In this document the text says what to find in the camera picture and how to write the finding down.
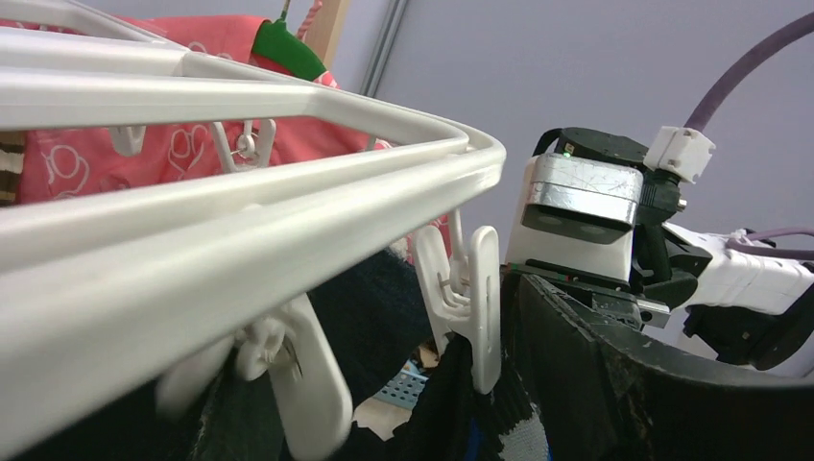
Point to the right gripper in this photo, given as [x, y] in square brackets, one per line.
[664, 271]

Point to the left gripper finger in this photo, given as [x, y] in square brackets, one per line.
[609, 392]

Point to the black patterned long sock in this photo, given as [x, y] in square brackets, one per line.
[452, 421]

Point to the dark navy short sock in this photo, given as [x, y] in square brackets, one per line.
[373, 316]

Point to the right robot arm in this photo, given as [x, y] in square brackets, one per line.
[753, 305]

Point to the green garment on hanger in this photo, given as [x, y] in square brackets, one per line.
[273, 42]

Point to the white plastic sock hanger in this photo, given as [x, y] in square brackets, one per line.
[102, 294]

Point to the light blue plastic basket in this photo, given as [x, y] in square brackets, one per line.
[404, 389]

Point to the pink printed shirt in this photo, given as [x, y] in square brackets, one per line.
[65, 164]

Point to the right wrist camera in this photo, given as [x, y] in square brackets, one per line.
[578, 214]

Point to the wooden frame post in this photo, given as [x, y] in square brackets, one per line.
[324, 24]

